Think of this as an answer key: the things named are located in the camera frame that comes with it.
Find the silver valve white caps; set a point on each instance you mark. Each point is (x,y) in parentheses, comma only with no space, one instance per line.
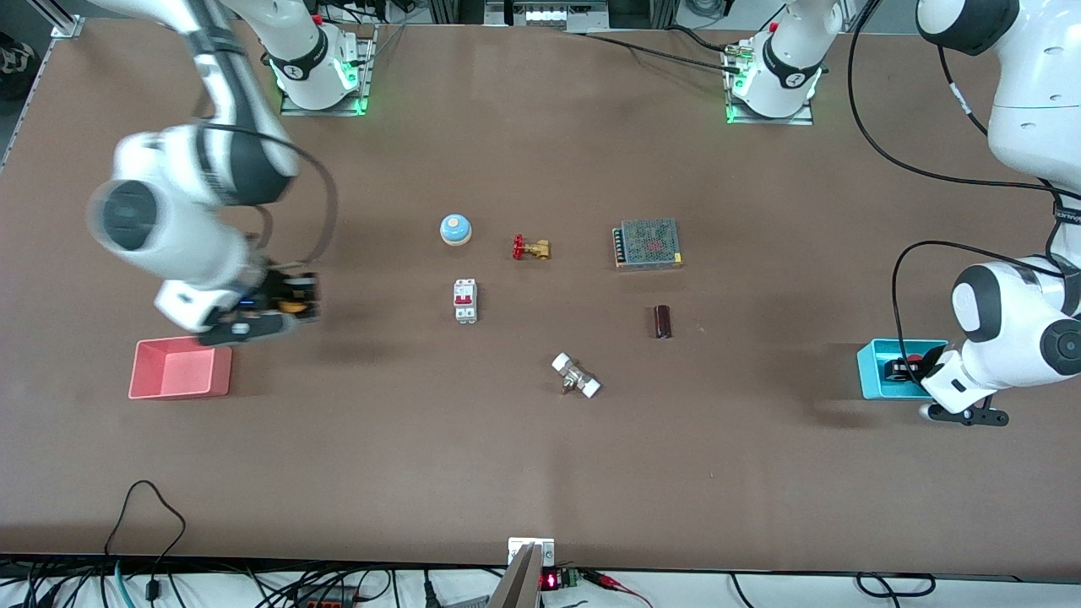
(576,376)

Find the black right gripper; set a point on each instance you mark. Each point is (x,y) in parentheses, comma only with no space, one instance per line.
(276,291)

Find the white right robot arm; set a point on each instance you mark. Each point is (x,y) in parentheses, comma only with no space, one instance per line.
(169,219)

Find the red alligator clip lead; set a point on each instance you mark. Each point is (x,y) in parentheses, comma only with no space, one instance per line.
(616,583)

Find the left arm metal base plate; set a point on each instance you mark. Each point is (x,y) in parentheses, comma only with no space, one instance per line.
(806,118)

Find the white circuit breaker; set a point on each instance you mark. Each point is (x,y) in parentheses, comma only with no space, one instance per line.
(465,301)

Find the silver aluminium frame equipment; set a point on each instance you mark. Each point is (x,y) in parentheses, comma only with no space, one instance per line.
(547,13)

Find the red digit display module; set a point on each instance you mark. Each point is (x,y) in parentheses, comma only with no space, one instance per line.
(553,580)

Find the red push button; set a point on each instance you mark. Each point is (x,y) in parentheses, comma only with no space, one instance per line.
(897,370)

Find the blue service bell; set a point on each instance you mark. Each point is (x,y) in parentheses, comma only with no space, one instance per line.
(455,230)

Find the dark red cylindrical capacitor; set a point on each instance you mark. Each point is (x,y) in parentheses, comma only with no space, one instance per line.
(663,322)

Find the metal mesh power supply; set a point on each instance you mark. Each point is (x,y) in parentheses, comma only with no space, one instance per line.
(649,243)

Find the cyan plastic box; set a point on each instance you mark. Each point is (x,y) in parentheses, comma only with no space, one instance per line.
(870,380)

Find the pink plastic box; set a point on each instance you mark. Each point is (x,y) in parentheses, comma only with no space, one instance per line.
(177,376)

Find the yellow push button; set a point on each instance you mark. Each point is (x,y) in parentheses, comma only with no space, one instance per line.
(293,306)

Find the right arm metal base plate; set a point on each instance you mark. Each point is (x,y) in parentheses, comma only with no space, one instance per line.
(365,80)

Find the aluminium profile post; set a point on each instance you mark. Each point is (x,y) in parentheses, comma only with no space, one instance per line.
(67,27)

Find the grey metal bracket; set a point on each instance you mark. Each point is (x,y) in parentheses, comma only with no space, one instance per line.
(517,583)

